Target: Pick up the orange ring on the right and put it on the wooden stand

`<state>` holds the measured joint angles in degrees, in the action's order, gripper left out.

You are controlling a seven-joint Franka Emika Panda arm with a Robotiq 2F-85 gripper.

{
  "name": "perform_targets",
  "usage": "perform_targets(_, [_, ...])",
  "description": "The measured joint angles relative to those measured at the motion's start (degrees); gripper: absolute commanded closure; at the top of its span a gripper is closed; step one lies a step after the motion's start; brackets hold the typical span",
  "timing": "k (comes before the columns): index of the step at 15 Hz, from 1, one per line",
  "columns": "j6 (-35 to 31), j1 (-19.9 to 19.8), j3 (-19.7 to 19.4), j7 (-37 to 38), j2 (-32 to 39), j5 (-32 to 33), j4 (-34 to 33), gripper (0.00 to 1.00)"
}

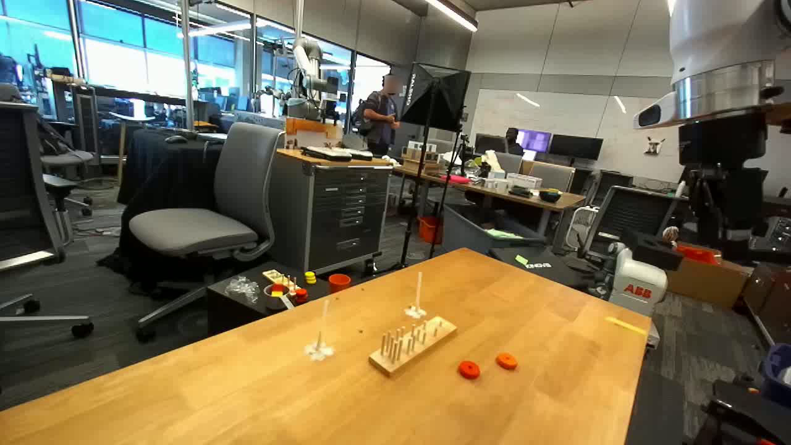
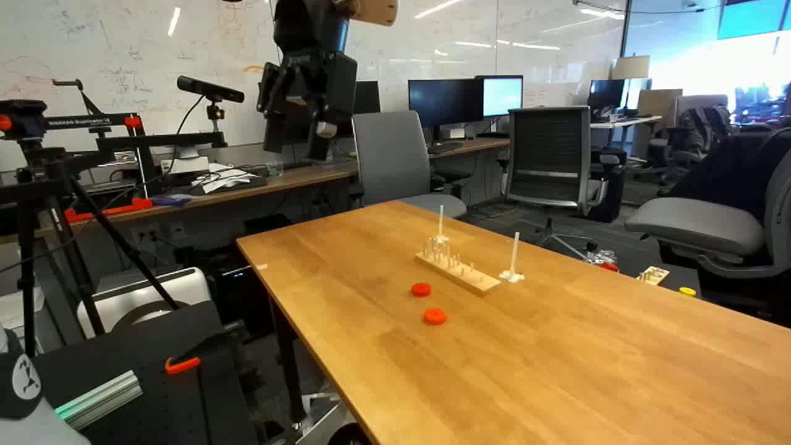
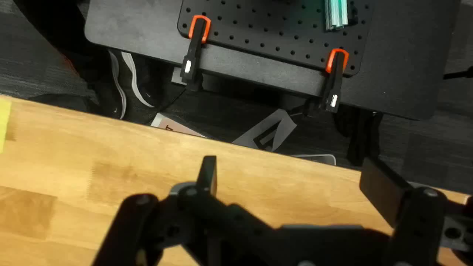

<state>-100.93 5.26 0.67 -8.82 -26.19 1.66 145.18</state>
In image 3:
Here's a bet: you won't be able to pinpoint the aluminium extrusion bar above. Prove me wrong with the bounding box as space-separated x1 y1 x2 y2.
321 0 352 31

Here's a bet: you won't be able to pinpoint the black shoe white stripes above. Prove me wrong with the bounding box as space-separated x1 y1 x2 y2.
101 49 162 124

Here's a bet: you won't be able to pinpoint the white printed label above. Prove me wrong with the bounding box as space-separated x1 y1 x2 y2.
150 111 206 139

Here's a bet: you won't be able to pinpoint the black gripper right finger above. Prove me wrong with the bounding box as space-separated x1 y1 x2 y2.
360 157 473 266

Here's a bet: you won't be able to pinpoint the orange black clamp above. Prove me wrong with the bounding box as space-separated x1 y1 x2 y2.
180 13 215 95
317 46 352 115

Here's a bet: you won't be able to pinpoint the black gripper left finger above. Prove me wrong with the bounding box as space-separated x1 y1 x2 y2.
92 155 298 266

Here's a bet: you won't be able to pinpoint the black pegboard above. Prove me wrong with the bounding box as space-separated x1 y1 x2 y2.
177 0 375 78

